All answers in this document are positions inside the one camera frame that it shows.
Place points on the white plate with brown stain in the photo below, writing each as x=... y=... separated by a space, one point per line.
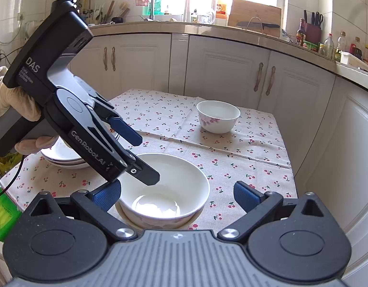
x=70 y=161

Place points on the cream cabinet under sink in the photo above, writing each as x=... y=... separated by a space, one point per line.
x=225 y=65

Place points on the white floral bowl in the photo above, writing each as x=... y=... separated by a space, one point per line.
x=172 y=223
x=178 y=185
x=218 y=119

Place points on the yellow plastic bag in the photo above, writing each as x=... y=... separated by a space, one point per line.
x=4 y=164

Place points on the white plastic tray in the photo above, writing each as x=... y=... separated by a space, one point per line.
x=354 y=62

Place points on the dark sauce bottle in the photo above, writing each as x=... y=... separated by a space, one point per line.
x=300 y=34

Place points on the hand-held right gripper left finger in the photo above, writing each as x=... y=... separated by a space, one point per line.
x=107 y=195

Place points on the green plastic package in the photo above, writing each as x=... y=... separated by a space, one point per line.
x=4 y=215

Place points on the wooden cutting board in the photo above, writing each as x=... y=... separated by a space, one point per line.
x=255 y=9

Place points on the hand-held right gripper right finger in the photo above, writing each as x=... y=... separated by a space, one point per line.
x=246 y=195

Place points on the wooden spatula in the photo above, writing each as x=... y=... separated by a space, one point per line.
x=110 y=10

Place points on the orange liquid bottle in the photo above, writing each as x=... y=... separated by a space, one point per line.
x=221 y=7

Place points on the person's left hand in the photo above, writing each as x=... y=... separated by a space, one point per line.
x=16 y=101

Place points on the yellow condiment bottle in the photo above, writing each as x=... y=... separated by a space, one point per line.
x=367 y=55

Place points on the green detergent bottle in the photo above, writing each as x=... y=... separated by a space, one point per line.
x=158 y=4

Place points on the cherry-print tablecloth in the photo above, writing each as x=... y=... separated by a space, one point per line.
x=231 y=161

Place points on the dark condiment bottle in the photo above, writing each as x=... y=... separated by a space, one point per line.
x=355 y=50

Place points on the chrome faucet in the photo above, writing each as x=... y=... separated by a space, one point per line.
x=152 y=10

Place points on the dark knife block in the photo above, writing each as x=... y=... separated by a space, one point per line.
x=314 y=34

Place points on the glass mug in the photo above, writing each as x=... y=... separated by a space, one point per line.
x=206 y=18

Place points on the cream panelled side cabinet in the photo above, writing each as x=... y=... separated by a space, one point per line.
x=351 y=155

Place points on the white fruit-print plate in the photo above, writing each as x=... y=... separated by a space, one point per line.
x=76 y=166

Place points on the black kitchen knife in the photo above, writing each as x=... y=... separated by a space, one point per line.
x=272 y=27

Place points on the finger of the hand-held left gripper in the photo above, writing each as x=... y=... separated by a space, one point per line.
x=125 y=131
x=142 y=172

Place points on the clear condiment bottle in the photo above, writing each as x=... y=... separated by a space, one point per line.
x=340 y=47
x=329 y=47

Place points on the beige sink countertop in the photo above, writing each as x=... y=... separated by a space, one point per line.
x=201 y=30

